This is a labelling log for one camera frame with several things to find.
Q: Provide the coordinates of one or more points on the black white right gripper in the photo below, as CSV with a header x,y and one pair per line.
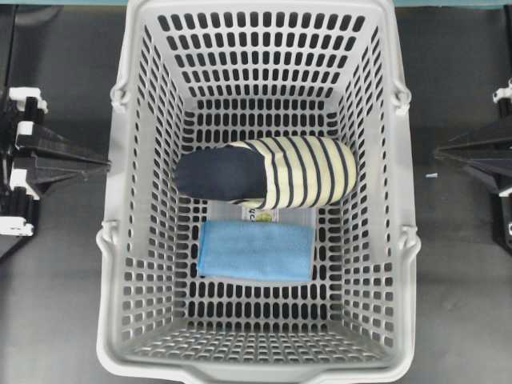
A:
x,y
487,157

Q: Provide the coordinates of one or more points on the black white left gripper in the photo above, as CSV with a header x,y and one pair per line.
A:
x,y
21,109

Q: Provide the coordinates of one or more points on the grey plastic shopping basket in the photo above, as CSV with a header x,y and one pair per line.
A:
x,y
195,75

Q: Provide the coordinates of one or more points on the blue folded cloth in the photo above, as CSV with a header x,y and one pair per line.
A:
x,y
256,251

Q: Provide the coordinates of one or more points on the clear plastic package with label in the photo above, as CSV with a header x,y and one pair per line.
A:
x,y
223,211

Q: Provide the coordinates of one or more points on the striped navy cream slipper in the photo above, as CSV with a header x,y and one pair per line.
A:
x,y
270,173

